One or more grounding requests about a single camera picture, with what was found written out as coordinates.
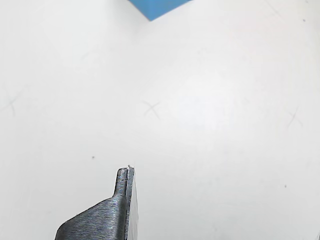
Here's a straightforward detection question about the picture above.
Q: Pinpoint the blue cube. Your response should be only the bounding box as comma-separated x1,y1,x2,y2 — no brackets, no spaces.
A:
127,0,195,22

